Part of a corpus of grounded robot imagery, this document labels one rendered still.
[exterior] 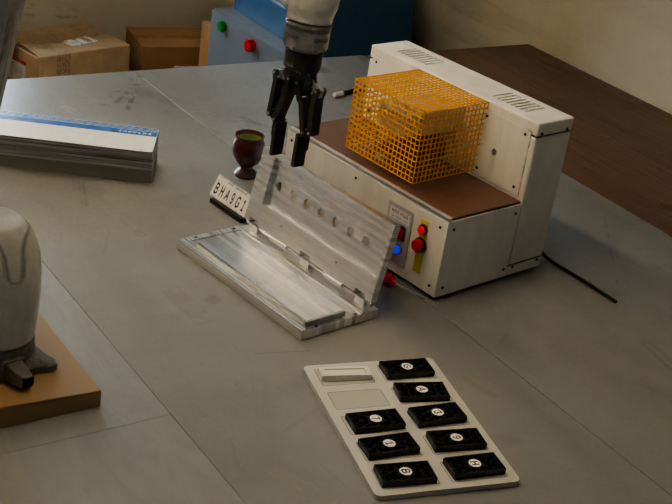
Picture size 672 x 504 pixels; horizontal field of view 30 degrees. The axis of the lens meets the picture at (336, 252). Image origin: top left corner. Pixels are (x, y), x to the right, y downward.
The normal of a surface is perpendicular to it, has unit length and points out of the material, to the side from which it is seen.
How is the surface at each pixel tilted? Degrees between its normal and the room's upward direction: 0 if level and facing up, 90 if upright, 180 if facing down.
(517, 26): 90
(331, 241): 79
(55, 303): 0
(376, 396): 0
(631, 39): 90
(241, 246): 0
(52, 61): 86
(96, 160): 90
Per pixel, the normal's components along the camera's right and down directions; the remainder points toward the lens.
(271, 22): -0.83, 0.15
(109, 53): 0.68, 0.32
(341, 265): -0.72, 0.02
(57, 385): 0.17, -0.90
